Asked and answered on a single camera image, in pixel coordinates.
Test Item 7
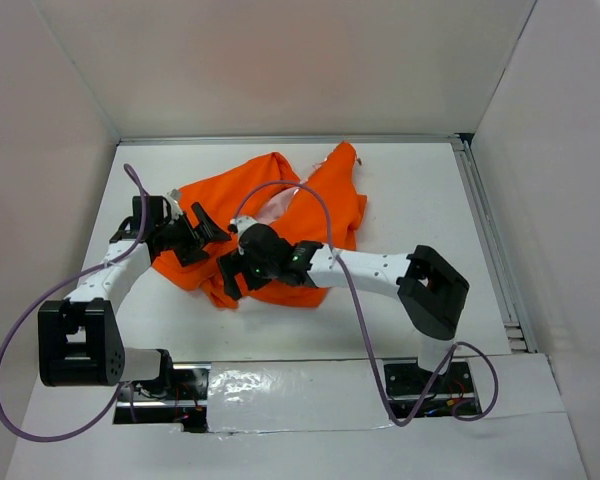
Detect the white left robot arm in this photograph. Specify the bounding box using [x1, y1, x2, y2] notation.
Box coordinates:
[37, 195, 230, 399]

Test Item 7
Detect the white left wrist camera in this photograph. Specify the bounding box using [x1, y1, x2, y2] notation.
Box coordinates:
[165, 189, 183, 218]

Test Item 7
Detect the orange jacket with pink lining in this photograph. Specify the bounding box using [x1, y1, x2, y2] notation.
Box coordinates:
[152, 142, 367, 310]

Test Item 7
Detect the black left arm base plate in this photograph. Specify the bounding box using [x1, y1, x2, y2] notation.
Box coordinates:
[113, 364, 210, 434]

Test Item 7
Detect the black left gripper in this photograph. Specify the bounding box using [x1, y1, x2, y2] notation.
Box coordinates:
[156, 202, 230, 267]

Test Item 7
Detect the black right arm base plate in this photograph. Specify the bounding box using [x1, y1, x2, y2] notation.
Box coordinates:
[384, 361, 482, 419]

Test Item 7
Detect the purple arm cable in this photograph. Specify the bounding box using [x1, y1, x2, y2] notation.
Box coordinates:
[229, 180, 499, 428]
[0, 163, 151, 444]

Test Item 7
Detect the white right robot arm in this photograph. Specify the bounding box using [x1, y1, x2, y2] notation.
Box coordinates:
[217, 217, 469, 392]

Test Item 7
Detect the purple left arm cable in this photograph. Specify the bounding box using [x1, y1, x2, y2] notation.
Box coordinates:
[0, 163, 151, 444]

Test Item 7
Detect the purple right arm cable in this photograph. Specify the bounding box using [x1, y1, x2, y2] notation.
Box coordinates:
[229, 180, 499, 428]

